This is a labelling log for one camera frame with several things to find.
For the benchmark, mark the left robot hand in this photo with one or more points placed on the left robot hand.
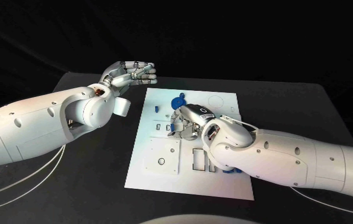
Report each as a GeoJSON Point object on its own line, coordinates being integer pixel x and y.
{"type": "Point", "coordinates": [137, 72]}

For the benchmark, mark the blue plug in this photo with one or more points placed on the blue plug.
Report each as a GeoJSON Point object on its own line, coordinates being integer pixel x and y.
{"type": "Point", "coordinates": [172, 127]}

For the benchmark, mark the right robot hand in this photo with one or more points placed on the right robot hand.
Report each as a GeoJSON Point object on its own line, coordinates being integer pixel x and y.
{"type": "Point", "coordinates": [197, 113]}

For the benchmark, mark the small blue peg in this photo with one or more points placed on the small blue peg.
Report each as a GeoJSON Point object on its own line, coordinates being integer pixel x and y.
{"type": "Point", "coordinates": [156, 109]}

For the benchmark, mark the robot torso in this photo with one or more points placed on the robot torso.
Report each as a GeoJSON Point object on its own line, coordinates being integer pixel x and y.
{"type": "Point", "coordinates": [198, 220]}

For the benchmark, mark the white task board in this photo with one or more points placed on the white task board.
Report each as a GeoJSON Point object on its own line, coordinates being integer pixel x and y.
{"type": "Point", "coordinates": [171, 178]}

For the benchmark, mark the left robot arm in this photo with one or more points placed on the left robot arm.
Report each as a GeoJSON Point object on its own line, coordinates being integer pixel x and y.
{"type": "Point", "coordinates": [41, 124]}

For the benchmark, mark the blue gear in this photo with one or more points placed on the blue gear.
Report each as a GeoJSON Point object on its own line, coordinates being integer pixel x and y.
{"type": "Point", "coordinates": [176, 103]}

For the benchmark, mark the blue cylinder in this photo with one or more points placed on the blue cylinder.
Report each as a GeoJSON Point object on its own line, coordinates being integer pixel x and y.
{"type": "Point", "coordinates": [228, 171]}

